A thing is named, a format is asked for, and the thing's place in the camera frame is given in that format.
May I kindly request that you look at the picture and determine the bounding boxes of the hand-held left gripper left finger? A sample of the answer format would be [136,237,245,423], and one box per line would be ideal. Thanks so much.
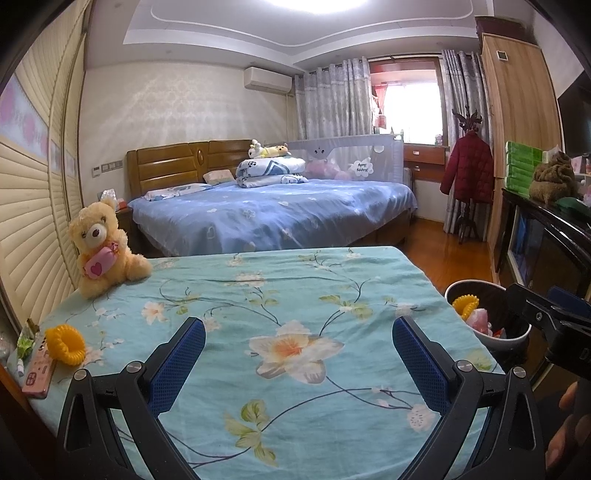
[55,316,206,480]

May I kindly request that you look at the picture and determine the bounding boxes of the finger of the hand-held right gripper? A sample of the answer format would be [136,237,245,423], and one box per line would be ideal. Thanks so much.
[549,285,591,324]
[505,283,561,335]

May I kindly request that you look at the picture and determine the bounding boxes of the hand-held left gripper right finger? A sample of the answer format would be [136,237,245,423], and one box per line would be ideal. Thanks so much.
[392,316,548,480]

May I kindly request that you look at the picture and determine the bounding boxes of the white trash bin black liner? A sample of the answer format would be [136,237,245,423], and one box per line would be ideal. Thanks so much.
[444,281,532,356]

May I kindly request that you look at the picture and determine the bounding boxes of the pink plastic wrapper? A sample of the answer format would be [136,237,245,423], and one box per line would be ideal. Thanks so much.
[466,308,492,334]

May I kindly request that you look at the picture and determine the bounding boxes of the yellow foam net sleeve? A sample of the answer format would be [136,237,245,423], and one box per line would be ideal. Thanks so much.
[451,294,481,319]
[45,324,87,367]

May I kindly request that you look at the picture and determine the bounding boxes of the person's right hand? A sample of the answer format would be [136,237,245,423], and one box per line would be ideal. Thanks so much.
[545,381,591,467]

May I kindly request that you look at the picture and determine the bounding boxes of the black glass cabinet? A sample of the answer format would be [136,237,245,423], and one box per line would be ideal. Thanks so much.
[494,187,591,305]

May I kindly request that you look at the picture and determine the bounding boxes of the brown plush toy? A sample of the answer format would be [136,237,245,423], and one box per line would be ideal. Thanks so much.
[529,150,580,204]

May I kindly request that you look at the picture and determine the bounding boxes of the pink phone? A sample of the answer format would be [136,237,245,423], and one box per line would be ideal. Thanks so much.
[21,357,58,399]

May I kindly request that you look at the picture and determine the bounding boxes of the stack of green boxes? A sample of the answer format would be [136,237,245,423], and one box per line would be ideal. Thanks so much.
[502,141,546,195]

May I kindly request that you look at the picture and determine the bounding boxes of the wooden nightstand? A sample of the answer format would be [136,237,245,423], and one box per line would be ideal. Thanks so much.
[115,205,139,252]

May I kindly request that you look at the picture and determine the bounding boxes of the yellow teddy bear pink heart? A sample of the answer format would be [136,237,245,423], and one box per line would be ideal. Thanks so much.
[68,199,152,301]

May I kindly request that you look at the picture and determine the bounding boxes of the green packet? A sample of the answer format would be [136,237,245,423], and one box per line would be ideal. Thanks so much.
[16,320,40,358]

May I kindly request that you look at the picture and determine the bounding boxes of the red padded jacket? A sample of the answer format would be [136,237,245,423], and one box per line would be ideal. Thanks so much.
[440,132,495,205]

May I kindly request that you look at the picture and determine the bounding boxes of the blue print pillow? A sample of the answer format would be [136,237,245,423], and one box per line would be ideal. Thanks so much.
[142,183,209,201]

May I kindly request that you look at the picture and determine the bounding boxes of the bed with blue sheet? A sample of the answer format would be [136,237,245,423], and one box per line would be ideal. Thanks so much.
[127,178,419,259]

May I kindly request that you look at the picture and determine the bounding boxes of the black television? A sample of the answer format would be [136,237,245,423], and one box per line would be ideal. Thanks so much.
[556,69,591,158]

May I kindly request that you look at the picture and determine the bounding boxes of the wooden desk with drawers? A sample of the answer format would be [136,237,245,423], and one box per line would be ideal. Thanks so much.
[403,144,448,183]

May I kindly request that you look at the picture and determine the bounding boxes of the wooden headboard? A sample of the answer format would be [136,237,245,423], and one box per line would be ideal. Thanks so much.
[126,138,252,201]

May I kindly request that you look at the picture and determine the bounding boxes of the light wooden wardrobe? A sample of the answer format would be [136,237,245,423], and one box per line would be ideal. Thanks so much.
[480,32,566,273]

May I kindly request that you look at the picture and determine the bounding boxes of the folded blue white quilt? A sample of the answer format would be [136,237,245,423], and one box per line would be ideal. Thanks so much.
[235,155,309,188]

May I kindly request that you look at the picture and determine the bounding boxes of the pink plush toy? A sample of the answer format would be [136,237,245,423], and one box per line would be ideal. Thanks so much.
[307,159,354,181]

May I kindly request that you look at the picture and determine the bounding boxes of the cream louvred closet doors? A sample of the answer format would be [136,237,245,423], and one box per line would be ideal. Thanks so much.
[0,28,88,301]

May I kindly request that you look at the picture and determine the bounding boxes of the yellow white plush toy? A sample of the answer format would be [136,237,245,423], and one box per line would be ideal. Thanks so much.
[248,138,290,160]

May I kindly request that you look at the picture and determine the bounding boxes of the window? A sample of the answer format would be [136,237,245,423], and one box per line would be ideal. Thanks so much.
[372,60,446,144]

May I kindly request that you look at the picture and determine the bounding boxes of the dark brown box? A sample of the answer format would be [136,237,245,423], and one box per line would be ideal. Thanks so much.
[475,16,539,47]

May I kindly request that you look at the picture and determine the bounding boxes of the white air conditioner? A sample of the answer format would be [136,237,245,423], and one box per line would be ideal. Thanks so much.
[244,67,294,96]

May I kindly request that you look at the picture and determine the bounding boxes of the ceiling light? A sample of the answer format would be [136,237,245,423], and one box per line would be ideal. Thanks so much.
[277,0,365,9]

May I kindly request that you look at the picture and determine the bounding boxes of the grey mesh bed rail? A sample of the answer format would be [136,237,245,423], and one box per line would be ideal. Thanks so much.
[288,134,406,185]

